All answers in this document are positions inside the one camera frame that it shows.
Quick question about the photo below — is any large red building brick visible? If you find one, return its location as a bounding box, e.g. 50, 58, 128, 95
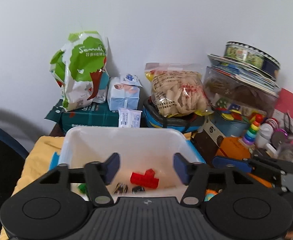
130, 169, 159, 189

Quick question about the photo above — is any dark green carton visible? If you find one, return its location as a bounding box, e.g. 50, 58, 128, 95
45, 100, 119, 134

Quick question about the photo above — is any green white plastic bag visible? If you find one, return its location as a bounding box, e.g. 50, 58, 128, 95
50, 31, 110, 112

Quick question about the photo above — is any white plastic bin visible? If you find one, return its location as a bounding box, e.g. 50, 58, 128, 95
59, 127, 204, 199

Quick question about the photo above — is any black gold race car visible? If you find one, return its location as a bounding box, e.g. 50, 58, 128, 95
113, 183, 129, 195

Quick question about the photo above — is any green white number car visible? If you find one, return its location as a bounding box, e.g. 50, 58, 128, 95
132, 186, 145, 194

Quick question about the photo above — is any orange box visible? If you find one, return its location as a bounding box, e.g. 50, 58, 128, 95
215, 137, 255, 160

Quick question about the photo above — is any small green building brick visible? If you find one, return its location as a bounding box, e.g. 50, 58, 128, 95
77, 183, 88, 195

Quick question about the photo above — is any bag of wooden pieces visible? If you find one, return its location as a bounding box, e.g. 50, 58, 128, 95
145, 63, 213, 118

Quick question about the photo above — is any orange teal toy dinosaur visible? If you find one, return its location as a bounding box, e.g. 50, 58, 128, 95
204, 173, 273, 202

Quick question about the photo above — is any tissue pack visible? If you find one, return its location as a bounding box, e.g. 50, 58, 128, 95
107, 74, 142, 111

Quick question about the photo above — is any rainbow stacking ring toy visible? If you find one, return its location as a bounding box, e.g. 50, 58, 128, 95
242, 114, 264, 146

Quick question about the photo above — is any round decorated tin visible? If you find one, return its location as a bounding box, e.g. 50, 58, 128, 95
224, 41, 280, 81

